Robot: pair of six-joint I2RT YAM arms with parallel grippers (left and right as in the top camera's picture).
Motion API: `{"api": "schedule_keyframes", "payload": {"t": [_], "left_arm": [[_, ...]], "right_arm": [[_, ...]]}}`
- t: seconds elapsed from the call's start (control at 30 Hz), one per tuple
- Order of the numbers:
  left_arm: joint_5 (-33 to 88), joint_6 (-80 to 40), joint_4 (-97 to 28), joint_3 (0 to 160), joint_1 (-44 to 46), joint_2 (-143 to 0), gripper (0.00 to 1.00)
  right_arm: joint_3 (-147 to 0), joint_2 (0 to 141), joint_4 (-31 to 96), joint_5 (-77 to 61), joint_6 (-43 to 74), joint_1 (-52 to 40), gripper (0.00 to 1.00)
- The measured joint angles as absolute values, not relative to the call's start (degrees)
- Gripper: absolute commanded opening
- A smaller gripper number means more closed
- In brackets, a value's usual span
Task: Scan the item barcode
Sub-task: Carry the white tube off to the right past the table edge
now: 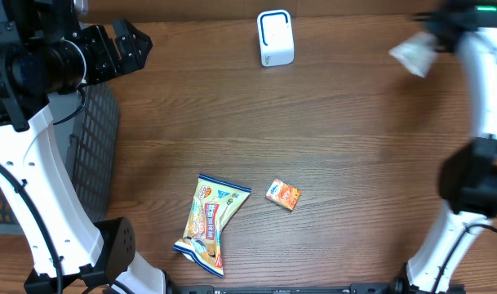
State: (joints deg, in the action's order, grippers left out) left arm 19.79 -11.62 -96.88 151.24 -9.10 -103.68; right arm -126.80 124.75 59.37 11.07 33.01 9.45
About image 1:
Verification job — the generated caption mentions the dark grey plastic basket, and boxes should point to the dark grey plastic basket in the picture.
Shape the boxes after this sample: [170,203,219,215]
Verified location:
[0,22,121,236]

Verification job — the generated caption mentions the white tube with gold cap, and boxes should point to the white tube with gold cap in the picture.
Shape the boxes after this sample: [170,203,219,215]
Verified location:
[389,32,437,78]

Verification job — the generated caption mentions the small orange white tissue pack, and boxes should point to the small orange white tissue pack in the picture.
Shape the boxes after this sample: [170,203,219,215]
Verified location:
[265,179,302,211]

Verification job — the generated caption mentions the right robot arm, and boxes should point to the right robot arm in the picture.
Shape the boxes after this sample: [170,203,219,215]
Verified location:
[381,0,497,293]

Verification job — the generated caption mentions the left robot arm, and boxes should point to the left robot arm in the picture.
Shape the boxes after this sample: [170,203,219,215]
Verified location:
[0,0,168,293]

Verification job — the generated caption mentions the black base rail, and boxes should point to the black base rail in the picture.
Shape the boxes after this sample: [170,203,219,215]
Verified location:
[166,283,468,294]

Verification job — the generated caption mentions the yellow snack packet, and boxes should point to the yellow snack packet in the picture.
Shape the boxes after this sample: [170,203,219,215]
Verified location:
[173,174,251,278]

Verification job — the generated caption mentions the white barcode scanner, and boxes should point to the white barcode scanner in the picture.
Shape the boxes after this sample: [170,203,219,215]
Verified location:
[256,9,295,67]

